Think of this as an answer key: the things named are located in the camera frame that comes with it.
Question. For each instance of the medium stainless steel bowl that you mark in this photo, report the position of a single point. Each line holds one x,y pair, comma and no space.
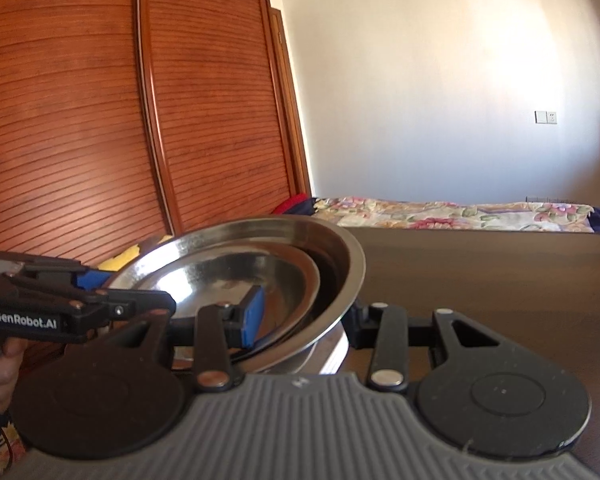
215,272

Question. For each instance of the white wall switch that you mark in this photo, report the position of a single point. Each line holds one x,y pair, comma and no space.
546,117

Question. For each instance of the wooden louvered wardrobe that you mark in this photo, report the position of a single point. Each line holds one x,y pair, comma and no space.
105,110

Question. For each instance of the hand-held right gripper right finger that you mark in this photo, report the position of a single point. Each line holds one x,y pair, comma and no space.
361,329

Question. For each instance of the yellow plush toy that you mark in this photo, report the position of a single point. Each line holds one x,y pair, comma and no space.
117,260

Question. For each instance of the floral blanket with navy border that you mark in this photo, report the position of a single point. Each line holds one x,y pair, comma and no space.
445,215

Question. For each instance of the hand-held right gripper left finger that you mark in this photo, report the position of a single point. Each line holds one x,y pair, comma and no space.
254,317

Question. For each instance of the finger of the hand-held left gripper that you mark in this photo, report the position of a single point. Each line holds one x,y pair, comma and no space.
92,278
130,305

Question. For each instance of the large stainless steel bowl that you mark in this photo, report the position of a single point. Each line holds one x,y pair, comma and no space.
347,270

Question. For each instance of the red cloth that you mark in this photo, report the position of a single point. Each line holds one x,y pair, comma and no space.
292,205

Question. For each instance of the wooden panel door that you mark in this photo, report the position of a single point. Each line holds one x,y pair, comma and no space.
290,120

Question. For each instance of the person's left hand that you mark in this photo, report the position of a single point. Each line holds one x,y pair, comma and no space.
0,375

